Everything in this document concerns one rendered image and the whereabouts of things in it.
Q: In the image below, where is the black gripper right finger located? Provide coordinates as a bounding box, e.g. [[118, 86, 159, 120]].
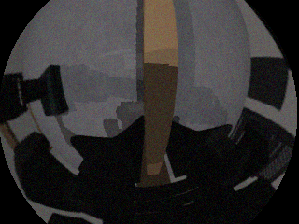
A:
[[165, 122, 232, 178]]

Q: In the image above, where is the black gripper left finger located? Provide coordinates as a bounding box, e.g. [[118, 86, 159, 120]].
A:
[[70, 116, 145, 183]]

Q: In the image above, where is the long tan wooden rail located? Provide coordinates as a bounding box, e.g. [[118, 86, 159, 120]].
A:
[[142, 0, 178, 175]]

